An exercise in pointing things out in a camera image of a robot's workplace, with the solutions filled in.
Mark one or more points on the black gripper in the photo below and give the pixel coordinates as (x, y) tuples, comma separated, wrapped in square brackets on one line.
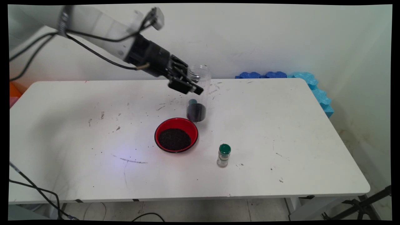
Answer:
[(150, 57)]

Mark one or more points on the clear plastic jar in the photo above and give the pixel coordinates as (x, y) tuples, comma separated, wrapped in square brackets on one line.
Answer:
[(204, 78)]

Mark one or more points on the black seeds heap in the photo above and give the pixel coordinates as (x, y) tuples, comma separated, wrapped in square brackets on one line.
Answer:
[(197, 112), (174, 139)]

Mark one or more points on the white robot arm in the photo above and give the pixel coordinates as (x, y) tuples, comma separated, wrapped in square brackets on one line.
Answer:
[(93, 22)]

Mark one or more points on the green cap spice bottle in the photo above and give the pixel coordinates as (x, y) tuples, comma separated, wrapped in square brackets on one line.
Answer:
[(192, 101), (223, 156)]

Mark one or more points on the red bowl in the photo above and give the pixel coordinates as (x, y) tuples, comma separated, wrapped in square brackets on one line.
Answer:
[(162, 126)]

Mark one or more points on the dark blue foam mat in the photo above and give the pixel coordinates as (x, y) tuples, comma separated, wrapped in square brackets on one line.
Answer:
[(250, 75), (276, 75)]

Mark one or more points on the light blue foam mat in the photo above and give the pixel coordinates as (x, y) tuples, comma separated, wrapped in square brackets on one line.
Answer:
[(320, 95)]

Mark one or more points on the orange foam mat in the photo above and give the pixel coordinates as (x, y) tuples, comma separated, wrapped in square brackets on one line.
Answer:
[(14, 90)]

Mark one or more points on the pink foam mat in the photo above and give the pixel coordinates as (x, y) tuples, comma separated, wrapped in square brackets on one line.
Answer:
[(13, 102)]

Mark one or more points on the white metal table leg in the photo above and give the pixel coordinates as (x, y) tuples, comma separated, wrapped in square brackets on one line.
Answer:
[(292, 206)]

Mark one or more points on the black tripod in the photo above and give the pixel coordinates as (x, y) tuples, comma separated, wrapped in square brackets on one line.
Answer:
[(359, 206)]

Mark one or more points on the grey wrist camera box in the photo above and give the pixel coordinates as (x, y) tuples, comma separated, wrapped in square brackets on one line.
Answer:
[(158, 18)]

